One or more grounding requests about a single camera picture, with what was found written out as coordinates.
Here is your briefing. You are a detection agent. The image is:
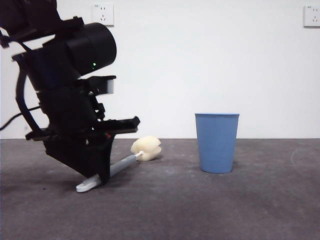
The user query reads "grey handled sponge cup brush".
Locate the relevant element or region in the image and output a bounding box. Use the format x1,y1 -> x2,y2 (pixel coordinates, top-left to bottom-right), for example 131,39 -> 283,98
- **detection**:
75,134 -> 163,193

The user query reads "blue ribbed plastic cup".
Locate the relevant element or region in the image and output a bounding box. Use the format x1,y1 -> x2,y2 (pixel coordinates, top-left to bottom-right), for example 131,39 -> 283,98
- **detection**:
194,112 -> 241,174

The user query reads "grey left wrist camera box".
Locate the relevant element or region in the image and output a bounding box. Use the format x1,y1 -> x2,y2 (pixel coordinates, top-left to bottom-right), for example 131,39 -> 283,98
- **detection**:
86,75 -> 118,97

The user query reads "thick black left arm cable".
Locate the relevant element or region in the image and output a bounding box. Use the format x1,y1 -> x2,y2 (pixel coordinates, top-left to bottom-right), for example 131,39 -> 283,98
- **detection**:
11,53 -> 38,135

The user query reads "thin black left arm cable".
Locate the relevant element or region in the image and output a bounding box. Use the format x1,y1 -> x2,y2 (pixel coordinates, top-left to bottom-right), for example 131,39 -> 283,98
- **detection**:
0,106 -> 41,131

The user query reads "white wall socket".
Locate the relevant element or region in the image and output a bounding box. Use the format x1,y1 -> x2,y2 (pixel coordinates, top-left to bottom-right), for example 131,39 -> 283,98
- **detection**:
91,3 -> 115,27
303,5 -> 320,28

